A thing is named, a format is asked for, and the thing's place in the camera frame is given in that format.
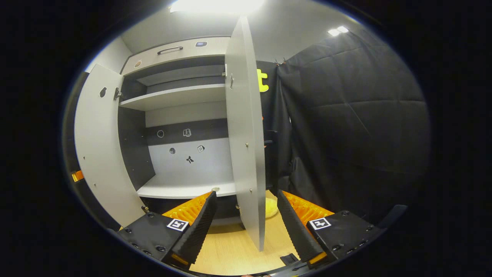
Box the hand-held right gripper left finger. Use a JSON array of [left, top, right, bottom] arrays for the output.
[[117, 191, 218, 270]]

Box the large ceiling light panel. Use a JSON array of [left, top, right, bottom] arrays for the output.
[[169, 0, 266, 16]]

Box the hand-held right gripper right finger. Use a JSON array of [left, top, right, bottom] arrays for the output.
[[277, 189, 385, 269]]

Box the grey shoe cabinet door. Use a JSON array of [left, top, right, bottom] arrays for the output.
[[74, 63, 148, 228], [224, 16, 268, 252]]

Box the grey cabinet shelf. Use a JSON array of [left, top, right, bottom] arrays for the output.
[[119, 84, 226, 112], [136, 175, 237, 200]]

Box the yellow cloth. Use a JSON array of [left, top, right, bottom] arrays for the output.
[[265, 197, 279, 219]]

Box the grey double-door shoe cabinet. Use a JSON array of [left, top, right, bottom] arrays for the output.
[[117, 36, 239, 227]]

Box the black backdrop cloth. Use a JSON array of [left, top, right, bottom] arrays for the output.
[[61, 29, 431, 231]]

